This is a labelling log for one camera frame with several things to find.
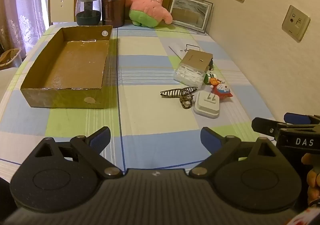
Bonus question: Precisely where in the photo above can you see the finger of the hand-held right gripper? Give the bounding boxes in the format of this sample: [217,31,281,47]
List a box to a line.
[284,112,320,126]
[251,117,284,138]

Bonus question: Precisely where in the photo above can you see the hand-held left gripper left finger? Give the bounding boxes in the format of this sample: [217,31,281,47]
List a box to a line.
[35,126,123,179]

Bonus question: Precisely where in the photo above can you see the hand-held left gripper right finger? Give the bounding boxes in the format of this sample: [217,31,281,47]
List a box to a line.
[189,126,283,179]

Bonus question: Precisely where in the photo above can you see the white square plug adapter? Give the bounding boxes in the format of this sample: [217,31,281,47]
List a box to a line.
[193,91,220,119]

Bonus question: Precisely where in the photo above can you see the blue and red cat figurine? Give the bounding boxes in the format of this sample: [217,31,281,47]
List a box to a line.
[211,82,233,100]

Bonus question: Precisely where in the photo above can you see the striped hair claw clip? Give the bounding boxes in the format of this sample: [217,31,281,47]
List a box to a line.
[160,86,198,110]

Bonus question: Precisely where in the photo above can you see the green and white roll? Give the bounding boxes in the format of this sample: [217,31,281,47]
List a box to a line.
[203,71,217,85]

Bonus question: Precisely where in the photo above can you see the brown cardboard box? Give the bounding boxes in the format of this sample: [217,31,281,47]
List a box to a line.
[20,25,113,109]

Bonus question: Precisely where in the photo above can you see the box of cotton swabs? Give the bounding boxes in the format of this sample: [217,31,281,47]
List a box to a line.
[173,49,213,90]

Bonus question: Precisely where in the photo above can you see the metal wire hook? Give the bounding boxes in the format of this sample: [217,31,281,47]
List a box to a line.
[184,44,202,53]

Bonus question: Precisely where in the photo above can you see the person's right hand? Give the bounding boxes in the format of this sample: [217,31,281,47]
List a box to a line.
[301,152,320,206]

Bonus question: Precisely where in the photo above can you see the plaid tablecloth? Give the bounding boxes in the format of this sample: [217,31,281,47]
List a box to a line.
[0,21,277,178]

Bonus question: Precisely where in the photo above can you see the wicker basket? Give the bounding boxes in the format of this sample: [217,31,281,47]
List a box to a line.
[0,49,22,67]

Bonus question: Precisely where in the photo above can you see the glass jar with dark lid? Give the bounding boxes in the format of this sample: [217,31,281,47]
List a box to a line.
[76,0,102,26]

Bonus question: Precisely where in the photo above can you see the brown thermos jar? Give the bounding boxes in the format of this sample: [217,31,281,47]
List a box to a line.
[101,0,126,28]

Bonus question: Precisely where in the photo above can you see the cream wooden chair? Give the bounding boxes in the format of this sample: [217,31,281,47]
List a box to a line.
[47,0,80,26]

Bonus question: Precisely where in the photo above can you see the pink starfish plush toy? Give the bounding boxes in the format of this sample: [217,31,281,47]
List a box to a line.
[126,0,173,28]

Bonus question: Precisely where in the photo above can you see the purple lace curtain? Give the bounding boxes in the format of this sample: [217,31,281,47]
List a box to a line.
[0,0,112,65]

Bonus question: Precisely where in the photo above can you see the cream wall data socket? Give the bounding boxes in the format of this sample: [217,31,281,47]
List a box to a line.
[282,5,311,42]

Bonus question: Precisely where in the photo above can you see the sand art picture frame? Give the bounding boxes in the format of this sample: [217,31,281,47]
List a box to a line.
[168,0,214,34]

